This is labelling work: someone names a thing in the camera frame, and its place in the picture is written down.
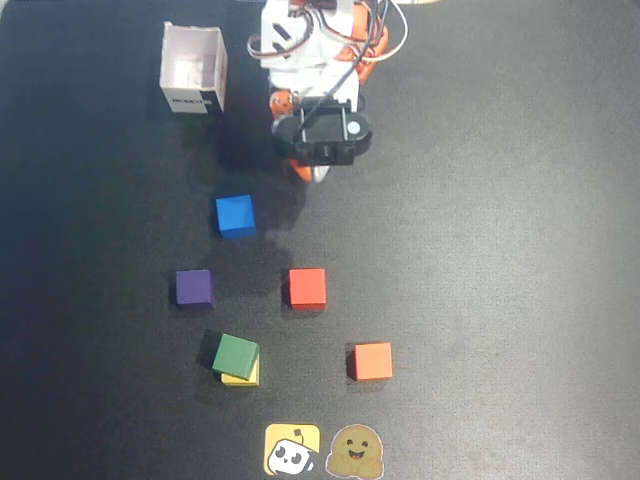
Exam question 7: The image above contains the purple wooden cube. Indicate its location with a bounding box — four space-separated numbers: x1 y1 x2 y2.
174 268 217 311

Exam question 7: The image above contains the yellow robot face sticker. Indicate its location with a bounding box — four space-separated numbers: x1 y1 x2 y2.
263 423 322 477

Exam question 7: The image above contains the blue wooden cube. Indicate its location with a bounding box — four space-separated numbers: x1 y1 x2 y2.
215 193 258 240

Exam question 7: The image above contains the red wooden cube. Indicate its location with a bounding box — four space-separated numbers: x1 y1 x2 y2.
288 267 328 312

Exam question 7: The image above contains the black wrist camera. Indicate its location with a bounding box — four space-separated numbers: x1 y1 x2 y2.
271 97 374 168

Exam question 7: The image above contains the green wooden cube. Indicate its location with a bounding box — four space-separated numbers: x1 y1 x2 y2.
211 333 262 381

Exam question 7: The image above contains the yellow wooden cube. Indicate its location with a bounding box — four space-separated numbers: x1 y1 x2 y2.
220 356 261 388

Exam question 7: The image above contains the open white cardboard box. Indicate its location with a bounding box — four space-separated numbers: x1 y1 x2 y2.
158 21 229 117

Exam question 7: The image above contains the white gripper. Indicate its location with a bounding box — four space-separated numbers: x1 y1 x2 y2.
267 59 365 184

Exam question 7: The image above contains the orange wooden cube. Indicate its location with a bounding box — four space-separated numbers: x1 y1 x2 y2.
346 341 394 384

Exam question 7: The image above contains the hugging face emoji sticker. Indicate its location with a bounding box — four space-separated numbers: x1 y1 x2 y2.
324 423 386 478

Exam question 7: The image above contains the black table mat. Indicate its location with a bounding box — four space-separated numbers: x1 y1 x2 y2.
0 0 640 480

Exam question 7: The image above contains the black camera cable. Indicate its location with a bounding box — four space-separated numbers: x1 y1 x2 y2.
294 0 392 145

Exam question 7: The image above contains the white servo cable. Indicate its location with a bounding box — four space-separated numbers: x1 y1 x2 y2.
245 4 346 69
344 0 409 66

